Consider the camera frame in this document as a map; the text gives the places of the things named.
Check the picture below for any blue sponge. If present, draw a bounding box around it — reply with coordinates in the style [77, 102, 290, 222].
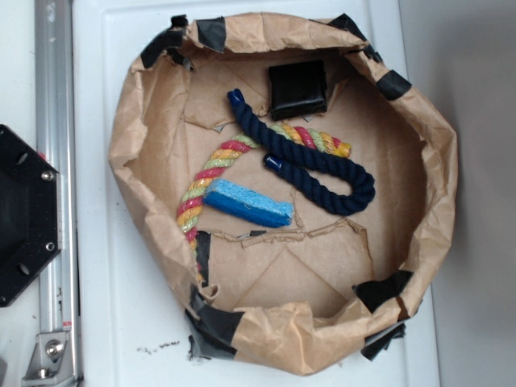
[202, 179, 294, 228]

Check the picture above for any black square block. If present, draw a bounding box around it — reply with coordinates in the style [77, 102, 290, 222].
[268, 60, 327, 121]

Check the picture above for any brown paper bag bin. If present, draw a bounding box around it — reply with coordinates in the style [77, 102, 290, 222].
[109, 13, 458, 375]

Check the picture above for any multicolour twisted rope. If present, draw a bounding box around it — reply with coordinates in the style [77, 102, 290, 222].
[176, 123, 352, 283]

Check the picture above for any navy blue rope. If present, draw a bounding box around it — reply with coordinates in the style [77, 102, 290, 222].
[227, 89, 377, 215]

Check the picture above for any aluminium rail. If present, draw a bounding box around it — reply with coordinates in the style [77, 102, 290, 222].
[35, 1, 83, 386]

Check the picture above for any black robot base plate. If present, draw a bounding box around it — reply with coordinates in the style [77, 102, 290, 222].
[0, 125, 60, 307]

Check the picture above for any metal rail bracket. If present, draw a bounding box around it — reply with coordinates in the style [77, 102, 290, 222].
[22, 331, 75, 386]

